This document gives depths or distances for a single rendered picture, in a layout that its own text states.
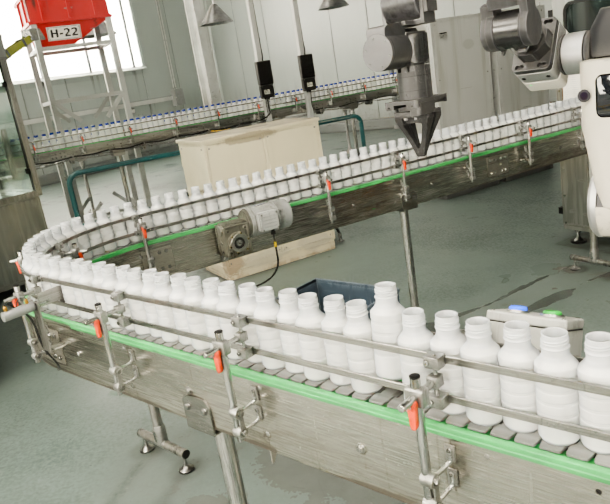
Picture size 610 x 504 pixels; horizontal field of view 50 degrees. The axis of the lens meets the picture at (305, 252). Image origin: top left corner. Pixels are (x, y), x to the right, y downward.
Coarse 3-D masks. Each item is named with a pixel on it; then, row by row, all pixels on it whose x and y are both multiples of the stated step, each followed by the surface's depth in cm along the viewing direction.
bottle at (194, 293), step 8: (184, 280) 144; (192, 280) 143; (200, 280) 146; (184, 288) 145; (192, 288) 144; (200, 288) 145; (192, 296) 144; (200, 296) 144; (192, 304) 143; (200, 304) 144; (192, 312) 144; (192, 320) 145; (200, 320) 145; (192, 328) 145; (200, 328) 145; (192, 344) 148; (200, 344) 146; (208, 344) 146
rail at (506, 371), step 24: (96, 288) 169; (216, 312) 137; (192, 336) 146; (336, 336) 115; (288, 360) 126; (456, 360) 99; (384, 384) 110; (552, 384) 89; (576, 384) 87; (480, 408) 98; (504, 408) 96; (576, 432) 89; (600, 432) 87
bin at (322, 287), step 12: (300, 288) 196; (312, 288) 201; (324, 288) 200; (336, 288) 197; (348, 288) 194; (360, 288) 190; (372, 288) 187; (348, 300) 195; (372, 300) 189; (324, 312) 203
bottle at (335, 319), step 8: (328, 296) 119; (336, 296) 120; (328, 304) 117; (336, 304) 117; (328, 312) 117; (336, 312) 117; (344, 312) 118; (328, 320) 118; (336, 320) 117; (344, 320) 117; (328, 328) 117; (336, 328) 117; (328, 344) 118; (336, 344) 118; (344, 344) 118; (328, 352) 119; (336, 352) 118; (344, 352) 118; (328, 360) 120; (336, 360) 118; (344, 360) 118; (344, 368) 119; (336, 376) 120; (344, 376) 119; (336, 384) 121; (344, 384) 120
